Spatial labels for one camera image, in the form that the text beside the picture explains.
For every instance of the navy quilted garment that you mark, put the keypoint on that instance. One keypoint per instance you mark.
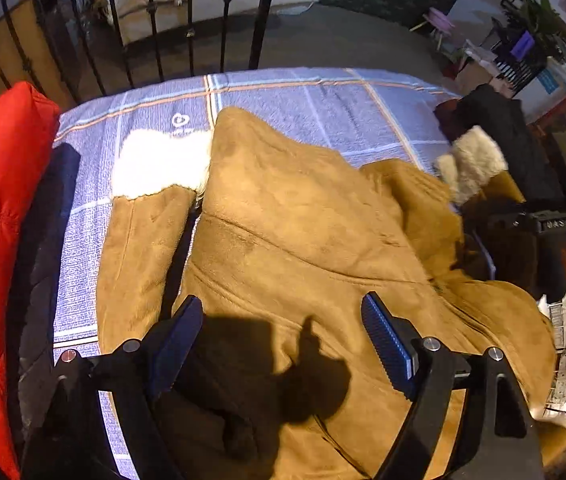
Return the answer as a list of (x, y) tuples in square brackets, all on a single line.
[(43, 240)]

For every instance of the wooden board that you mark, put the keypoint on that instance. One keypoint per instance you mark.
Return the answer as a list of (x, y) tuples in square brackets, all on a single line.
[(10, 52)]

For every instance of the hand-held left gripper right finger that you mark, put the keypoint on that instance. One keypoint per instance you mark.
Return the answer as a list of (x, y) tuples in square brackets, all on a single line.
[(388, 345)]

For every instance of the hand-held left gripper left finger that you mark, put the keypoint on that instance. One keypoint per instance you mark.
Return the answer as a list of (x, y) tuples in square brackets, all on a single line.
[(178, 342)]

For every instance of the green potted plant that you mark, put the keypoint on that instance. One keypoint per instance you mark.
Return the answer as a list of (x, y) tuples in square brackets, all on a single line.
[(543, 15)]

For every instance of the brown suede fur-lined coat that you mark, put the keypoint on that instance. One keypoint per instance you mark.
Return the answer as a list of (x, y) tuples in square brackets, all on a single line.
[(288, 210)]

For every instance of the blue plaid bed sheet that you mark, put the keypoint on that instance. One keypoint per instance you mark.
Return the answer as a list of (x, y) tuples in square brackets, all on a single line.
[(313, 100)]

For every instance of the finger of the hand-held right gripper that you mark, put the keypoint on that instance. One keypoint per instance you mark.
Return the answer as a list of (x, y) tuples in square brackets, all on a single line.
[(508, 221)]

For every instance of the white wicker swing chair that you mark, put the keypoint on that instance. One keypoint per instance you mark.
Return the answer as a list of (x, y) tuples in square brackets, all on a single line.
[(173, 7)]

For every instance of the purple stool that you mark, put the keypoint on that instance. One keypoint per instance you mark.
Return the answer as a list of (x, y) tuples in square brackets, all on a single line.
[(438, 19)]

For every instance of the black iron bed frame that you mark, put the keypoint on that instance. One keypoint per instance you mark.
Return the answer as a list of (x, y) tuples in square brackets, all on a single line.
[(190, 32)]

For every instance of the maroon garment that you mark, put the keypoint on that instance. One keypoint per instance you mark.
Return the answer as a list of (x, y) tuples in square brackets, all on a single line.
[(447, 115)]

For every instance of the black garment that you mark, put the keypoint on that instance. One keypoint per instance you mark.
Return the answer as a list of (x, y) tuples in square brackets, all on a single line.
[(503, 120)]

